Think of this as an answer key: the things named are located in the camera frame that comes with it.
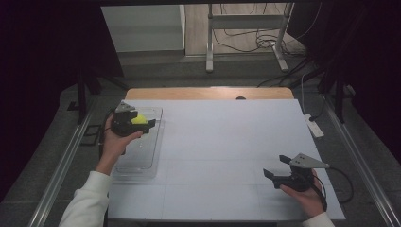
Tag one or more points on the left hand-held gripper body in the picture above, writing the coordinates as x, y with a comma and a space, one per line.
123, 124

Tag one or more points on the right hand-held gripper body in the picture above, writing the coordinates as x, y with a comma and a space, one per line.
299, 179

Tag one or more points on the yellow tennis ball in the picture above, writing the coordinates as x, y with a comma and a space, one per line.
139, 119

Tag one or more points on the clear plastic container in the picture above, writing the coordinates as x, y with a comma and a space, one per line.
148, 148

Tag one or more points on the person's left hand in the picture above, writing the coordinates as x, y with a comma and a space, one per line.
115, 145

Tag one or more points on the person's right hand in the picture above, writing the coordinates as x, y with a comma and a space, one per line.
307, 201

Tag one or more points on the white power strip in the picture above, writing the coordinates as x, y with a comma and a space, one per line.
313, 126

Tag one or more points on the white board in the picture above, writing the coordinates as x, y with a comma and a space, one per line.
233, 142

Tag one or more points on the black stand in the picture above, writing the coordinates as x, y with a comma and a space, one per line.
339, 94
82, 94

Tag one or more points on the wooden table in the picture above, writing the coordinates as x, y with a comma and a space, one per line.
205, 93

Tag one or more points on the white cabinet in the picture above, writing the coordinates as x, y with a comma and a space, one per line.
145, 28

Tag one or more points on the dark curtain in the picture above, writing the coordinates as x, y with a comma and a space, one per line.
362, 63
47, 63

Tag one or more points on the black floor frame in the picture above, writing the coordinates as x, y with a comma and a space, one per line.
90, 135

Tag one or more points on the aluminium rail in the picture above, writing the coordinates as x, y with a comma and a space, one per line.
362, 164
60, 167

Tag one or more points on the grey metal desk frame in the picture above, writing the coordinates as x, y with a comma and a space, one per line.
246, 22

